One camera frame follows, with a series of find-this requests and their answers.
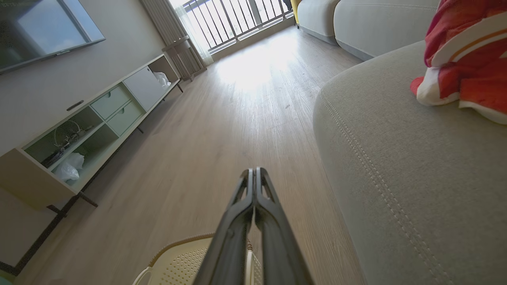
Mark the grey balcony railing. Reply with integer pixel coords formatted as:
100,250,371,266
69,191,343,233
183,0,294,53

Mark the orange garment white striped band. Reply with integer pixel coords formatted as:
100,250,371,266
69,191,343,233
424,0,507,70

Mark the bundle of coiled wires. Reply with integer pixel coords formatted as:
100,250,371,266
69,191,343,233
41,120,95,168

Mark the orange shirt wide white trim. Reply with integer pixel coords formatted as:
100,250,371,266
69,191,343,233
410,59,507,125

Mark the cream perforated laundry basket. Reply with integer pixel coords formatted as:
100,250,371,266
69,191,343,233
132,233,264,285

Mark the pale green tv cabinet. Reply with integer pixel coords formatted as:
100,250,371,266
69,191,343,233
0,53,185,218

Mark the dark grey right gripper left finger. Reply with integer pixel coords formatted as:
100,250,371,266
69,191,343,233
193,169,254,285

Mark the small grey side table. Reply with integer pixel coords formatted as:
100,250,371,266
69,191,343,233
162,35,207,82

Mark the grey sofa seat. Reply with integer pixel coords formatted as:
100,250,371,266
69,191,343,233
297,0,342,45
333,0,441,61

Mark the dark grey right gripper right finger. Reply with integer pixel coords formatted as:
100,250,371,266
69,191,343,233
254,167,314,285

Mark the sheer white curtain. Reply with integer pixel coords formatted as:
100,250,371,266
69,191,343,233
139,0,215,67

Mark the flat screen television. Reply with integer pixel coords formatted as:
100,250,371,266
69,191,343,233
0,0,106,74

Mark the grey modular sofa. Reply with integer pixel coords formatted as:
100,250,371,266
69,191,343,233
313,40,507,285

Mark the white plastic bag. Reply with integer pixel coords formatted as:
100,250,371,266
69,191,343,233
53,152,85,182
153,72,172,89

